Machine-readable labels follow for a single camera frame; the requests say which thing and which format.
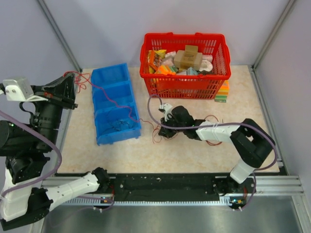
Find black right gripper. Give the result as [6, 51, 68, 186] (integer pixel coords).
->
[159, 114, 186, 138]

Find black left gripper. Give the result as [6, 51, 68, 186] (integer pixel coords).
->
[29, 71, 80, 150]

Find thin black wire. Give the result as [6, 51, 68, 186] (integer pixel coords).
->
[103, 103, 137, 129]
[111, 118, 137, 132]

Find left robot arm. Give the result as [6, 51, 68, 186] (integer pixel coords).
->
[0, 72, 110, 231]

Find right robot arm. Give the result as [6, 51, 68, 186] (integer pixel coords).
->
[158, 103, 276, 195]

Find blue plastic compartment bin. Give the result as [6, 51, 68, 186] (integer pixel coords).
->
[91, 63, 141, 145]

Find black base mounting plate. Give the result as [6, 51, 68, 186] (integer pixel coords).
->
[96, 173, 256, 202]

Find orange sponge daddy box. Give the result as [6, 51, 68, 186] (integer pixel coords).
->
[155, 65, 178, 75]

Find colourful sponge pack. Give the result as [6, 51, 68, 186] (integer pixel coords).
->
[214, 80, 229, 103]

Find teal sponge package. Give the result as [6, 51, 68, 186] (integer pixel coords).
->
[187, 67, 198, 76]

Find red plastic shopping basket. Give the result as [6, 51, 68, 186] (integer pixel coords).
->
[139, 33, 231, 100]

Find brown cardboard box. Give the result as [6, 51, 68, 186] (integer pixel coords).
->
[173, 45, 203, 70]

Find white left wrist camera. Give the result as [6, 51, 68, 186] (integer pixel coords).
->
[2, 77, 48, 102]

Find grey slotted cable duct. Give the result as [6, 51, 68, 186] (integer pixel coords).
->
[70, 195, 246, 207]

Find grey aluminium frame rail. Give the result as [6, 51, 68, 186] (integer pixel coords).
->
[248, 65, 303, 188]

